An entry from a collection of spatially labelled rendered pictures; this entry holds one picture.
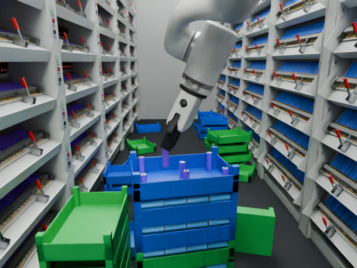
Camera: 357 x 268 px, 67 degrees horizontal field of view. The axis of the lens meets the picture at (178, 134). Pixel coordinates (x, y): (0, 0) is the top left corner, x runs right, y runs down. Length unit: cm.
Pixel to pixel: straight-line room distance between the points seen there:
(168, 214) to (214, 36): 48
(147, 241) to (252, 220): 60
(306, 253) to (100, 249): 97
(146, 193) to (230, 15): 48
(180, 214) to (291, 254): 76
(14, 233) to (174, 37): 78
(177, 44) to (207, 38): 7
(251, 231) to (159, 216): 63
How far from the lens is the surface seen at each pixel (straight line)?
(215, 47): 63
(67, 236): 96
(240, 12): 54
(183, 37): 64
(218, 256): 92
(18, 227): 107
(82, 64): 193
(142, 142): 289
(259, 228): 132
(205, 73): 64
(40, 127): 130
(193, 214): 81
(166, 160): 75
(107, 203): 109
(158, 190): 75
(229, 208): 84
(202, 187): 78
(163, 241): 84
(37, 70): 127
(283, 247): 147
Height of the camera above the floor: 85
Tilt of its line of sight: 15 degrees down
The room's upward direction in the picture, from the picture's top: straight up
